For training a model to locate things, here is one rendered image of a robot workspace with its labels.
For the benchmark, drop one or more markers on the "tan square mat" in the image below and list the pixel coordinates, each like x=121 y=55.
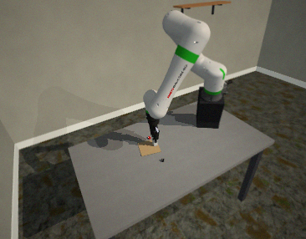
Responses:
x=147 y=148

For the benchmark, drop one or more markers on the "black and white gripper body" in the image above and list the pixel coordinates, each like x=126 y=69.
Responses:
x=153 y=123

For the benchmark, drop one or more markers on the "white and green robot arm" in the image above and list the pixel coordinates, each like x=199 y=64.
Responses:
x=191 y=37

